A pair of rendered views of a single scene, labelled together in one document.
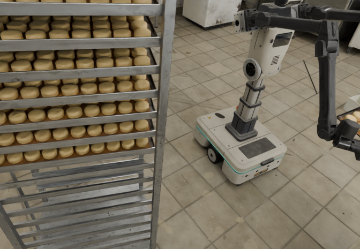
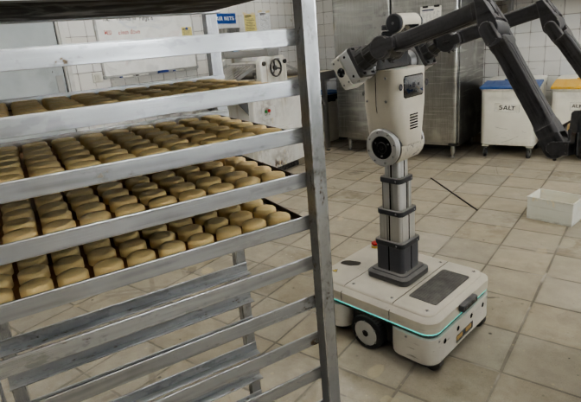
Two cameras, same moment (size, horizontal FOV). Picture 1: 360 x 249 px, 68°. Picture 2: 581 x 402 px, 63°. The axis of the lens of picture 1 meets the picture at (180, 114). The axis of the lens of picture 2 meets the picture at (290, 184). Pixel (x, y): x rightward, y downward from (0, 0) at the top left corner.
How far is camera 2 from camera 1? 0.53 m
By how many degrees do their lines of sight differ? 24
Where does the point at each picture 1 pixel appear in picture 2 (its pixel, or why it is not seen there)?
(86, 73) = (182, 45)
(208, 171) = (372, 364)
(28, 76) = (84, 53)
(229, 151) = (397, 304)
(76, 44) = not seen: outside the picture
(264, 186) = (482, 356)
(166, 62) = (309, 10)
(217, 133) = (361, 285)
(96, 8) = not seen: outside the picture
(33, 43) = not seen: outside the picture
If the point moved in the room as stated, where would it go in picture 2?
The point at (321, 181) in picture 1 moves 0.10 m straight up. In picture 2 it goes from (566, 318) to (568, 298)
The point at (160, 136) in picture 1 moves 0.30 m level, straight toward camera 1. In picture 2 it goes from (318, 175) to (392, 229)
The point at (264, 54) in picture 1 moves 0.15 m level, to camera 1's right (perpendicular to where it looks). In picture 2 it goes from (397, 111) to (432, 107)
